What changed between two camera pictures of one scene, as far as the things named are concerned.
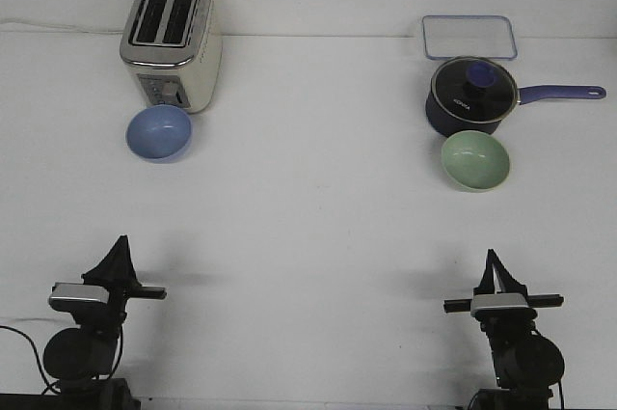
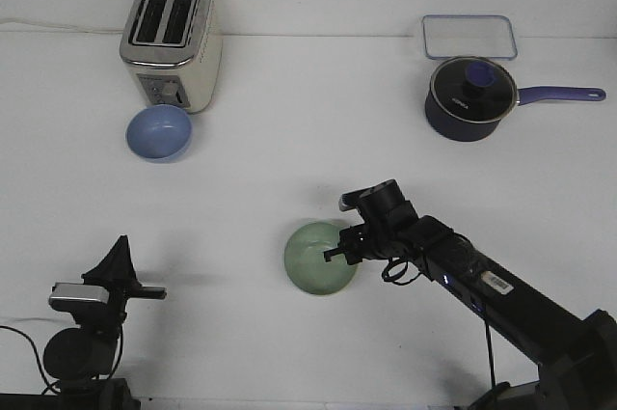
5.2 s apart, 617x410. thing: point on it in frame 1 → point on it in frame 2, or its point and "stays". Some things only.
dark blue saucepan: x=455 y=105 stays
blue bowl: x=158 y=133 stays
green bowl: x=474 y=160 → x=305 y=260
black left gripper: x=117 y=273 stays
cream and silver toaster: x=172 y=41 stays
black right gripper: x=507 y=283 → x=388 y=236
